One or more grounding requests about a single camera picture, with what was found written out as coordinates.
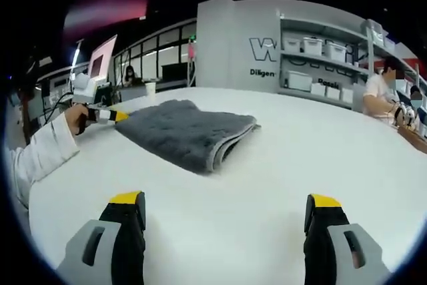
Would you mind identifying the grey metal shelving rack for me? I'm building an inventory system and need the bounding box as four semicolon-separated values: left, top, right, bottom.
276;11;371;109
365;17;421;92

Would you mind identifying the person's left hand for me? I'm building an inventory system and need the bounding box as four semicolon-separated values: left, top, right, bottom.
65;104;90;136

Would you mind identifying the large white storage box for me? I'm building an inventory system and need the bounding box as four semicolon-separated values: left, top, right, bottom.
287;70;314;91

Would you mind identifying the red overhead display screen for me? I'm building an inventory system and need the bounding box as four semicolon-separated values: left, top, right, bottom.
63;0;149;32

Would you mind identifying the brown wooden tray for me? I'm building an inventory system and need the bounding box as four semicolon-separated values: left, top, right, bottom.
396;126;427;155

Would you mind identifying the white lidded storage bin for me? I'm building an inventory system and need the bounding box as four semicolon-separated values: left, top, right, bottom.
324;41;347;63
283;37;301;52
302;37;324;55

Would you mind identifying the black monitor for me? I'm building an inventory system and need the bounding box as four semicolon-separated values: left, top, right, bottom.
161;63;189;81

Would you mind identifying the open laptop with pink screen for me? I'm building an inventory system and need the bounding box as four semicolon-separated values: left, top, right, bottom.
87;33;118;83

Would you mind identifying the grey fluffy towel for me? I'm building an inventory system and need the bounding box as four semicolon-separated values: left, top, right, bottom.
115;99;262;175

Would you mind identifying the clear storage bin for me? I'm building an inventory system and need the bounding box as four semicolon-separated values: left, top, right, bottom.
366;19;384;45

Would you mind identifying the grey reception counter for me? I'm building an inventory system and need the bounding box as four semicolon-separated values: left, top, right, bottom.
118;79;197;102

